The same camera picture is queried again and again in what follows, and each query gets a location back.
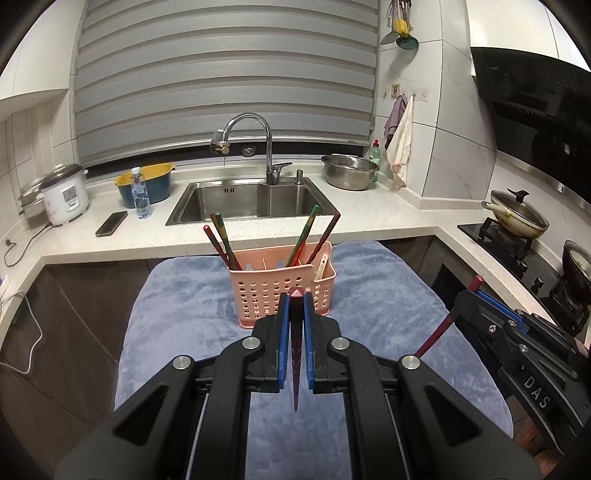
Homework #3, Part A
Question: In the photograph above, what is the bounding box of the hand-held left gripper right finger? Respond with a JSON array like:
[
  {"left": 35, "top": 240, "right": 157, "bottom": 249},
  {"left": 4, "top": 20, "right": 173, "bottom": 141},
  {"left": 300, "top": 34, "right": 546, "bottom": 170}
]
[{"left": 302, "top": 294, "right": 539, "bottom": 480}]

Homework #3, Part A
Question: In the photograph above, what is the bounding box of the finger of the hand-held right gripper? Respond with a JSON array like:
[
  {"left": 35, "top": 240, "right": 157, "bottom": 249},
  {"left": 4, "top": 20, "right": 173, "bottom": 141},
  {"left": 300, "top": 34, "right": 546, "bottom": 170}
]
[
  {"left": 475, "top": 288, "right": 527, "bottom": 324},
  {"left": 454, "top": 291, "right": 509, "bottom": 347}
]

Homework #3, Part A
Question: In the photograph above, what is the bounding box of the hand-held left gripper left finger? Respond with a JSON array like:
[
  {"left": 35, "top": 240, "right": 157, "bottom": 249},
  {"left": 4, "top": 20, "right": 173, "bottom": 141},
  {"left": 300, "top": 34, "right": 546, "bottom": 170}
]
[{"left": 54, "top": 294, "right": 292, "bottom": 480}]

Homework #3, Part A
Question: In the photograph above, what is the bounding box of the dark red chopstick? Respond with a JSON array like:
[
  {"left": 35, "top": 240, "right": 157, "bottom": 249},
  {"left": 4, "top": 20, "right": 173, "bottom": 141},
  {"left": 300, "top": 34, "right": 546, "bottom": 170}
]
[
  {"left": 413, "top": 275, "right": 484, "bottom": 358},
  {"left": 288, "top": 287, "right": 306, "bottom": 412}
]

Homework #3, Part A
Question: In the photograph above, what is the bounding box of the pink perforated utensil basket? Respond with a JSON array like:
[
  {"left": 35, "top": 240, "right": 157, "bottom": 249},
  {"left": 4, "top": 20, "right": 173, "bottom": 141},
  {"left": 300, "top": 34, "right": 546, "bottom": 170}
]
[{"left": 228, "top": 240, "right": 337, "bottom": 329}]

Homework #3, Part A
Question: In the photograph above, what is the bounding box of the green patterned chopstick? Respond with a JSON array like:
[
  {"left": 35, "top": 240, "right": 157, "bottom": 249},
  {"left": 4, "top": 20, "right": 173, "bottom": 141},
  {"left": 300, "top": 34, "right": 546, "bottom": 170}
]
[
  {"left": 211, "top": 212, "right": 242, "bottom": 271},
  {"left": 285, "top": 205, "right": 320, "bottom": 268}
]

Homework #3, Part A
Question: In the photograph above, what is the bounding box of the black gas stove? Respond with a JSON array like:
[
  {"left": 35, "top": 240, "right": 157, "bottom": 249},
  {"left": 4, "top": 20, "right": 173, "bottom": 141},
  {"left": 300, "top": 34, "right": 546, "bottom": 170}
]
[{"left": 458, "top": 217, "right": 591, "bottom": 334}]

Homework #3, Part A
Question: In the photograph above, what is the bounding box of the dark pot with lid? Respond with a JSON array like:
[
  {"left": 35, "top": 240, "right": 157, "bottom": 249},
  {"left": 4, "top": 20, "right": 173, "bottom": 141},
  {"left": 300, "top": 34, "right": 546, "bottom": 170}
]
[{"left": 549, "top": 240, "right": 591, "bottom": 325}]

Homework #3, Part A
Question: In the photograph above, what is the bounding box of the wok with glass lid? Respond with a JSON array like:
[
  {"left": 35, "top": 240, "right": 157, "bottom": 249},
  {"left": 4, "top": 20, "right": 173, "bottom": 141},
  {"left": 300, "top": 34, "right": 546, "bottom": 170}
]
[{"left": 481, "top": 188, "right": 550, "bottom": 240}]

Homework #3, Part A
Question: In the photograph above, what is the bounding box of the blue fleece towel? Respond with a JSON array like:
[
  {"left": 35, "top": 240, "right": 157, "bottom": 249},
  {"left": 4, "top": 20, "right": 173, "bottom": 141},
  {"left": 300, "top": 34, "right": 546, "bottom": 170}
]
[{"left": 114, "top": 240, "right": 514, "bottom": 480}]

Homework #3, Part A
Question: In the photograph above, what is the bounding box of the stainless steel sink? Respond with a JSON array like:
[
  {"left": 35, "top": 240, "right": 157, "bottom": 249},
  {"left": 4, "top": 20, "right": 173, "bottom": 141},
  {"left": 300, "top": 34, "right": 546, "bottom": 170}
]
[{"left": 165, "top": 178, "right": 334, "bottom": 227}]

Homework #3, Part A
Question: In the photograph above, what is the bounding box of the stainless steel bowl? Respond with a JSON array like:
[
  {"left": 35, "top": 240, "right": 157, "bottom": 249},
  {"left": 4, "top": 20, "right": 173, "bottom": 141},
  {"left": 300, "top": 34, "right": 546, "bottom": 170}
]
[{"left": 321, "top": 154, "right": 379, "bottom": 191}]

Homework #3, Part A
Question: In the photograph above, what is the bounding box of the black range hood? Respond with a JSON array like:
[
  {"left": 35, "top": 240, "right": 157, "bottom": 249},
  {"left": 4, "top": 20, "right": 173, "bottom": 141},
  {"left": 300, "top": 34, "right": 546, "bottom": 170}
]
[{"left": 470, "top": 46, "right": 591, "bottom": 202}]

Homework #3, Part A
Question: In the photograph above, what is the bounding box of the green dish soap bottle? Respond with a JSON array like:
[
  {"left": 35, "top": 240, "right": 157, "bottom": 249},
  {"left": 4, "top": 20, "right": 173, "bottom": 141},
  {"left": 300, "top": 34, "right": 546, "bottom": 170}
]
[{"left": 368, "top": 140, "right": 382, "bottom": 183}]

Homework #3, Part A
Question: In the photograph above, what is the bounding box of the white hanging cloth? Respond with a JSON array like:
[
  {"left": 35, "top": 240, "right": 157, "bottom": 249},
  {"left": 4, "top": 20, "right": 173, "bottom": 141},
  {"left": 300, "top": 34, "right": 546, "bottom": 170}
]
[{"left": 386, "top": 96, "right": 414, "bottom": 190}]

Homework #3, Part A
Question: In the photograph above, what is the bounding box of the yellow and blue basin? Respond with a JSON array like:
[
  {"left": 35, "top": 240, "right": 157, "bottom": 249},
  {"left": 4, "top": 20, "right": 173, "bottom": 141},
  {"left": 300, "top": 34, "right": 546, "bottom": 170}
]
[{"left": 115, "top": 162, "right": 176, "bottom": 209}]

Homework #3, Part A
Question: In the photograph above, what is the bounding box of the clear water bottle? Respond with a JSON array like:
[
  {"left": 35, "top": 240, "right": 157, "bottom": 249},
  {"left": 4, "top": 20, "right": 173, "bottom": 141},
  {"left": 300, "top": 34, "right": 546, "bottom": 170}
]
[{"left": 130, "top": 167, "right": 153, "bottom": 220}]

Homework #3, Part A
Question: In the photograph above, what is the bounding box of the chrome gooseneck faucet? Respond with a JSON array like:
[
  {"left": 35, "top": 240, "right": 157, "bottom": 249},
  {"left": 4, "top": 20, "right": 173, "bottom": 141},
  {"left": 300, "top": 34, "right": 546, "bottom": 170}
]
[{"left": 211, "top": 113, "right": 293, "bottom": 186}]

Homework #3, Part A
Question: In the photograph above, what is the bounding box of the black smartphone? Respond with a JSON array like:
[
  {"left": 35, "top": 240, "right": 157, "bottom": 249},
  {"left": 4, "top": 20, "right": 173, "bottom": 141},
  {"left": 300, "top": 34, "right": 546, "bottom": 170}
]
[{"left": 95, "top": 211, "right": 129, "bottom": 238}]

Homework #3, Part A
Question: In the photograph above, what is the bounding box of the purple hanging cloth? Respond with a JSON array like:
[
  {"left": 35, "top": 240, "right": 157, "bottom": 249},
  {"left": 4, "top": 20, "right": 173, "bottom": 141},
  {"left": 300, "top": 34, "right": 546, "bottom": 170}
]
[{"left": 383, "top": 95, "right": 407, "bottom": 139}]

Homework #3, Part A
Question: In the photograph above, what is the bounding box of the white rice cooker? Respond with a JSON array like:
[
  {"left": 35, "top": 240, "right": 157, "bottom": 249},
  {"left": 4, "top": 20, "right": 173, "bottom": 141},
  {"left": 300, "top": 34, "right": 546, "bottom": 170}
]
[{"left": 39, "top": 163, "right": 90, "bottom": 226}]

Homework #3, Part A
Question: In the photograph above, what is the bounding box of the grey striped window blind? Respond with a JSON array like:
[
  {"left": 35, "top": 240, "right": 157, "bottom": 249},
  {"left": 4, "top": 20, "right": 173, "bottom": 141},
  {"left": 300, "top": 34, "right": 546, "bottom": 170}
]
[{"left": 73, "top": 0, "right": 380, "bottom": 167}]

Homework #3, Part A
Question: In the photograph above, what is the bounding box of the steel steamer pot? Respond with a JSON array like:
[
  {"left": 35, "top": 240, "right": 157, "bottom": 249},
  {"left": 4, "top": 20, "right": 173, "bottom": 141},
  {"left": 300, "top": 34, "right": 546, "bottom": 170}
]
[{"left": 18, "top": 178, "right": 47, "bottom": 220}]

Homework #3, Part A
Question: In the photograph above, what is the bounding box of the white cable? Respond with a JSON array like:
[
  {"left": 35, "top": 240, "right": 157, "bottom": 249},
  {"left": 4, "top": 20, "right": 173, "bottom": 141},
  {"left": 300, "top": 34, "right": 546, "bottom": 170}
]
[{"left": 0, "top": 291, "right": 44, "bottom": 374}]

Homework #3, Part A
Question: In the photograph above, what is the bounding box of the black power cable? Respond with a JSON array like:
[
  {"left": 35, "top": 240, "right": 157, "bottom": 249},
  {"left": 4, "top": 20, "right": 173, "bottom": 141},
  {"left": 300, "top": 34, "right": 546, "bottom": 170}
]
[{"left": 4, "top": 222, "right": 51, "bottom": 268}]

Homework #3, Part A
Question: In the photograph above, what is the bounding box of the white wall cabinet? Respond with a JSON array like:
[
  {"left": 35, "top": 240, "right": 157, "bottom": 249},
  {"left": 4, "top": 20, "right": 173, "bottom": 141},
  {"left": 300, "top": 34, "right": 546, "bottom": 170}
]
[{"left": 0, "top": 0, "right": 89, "bottom": 121}]

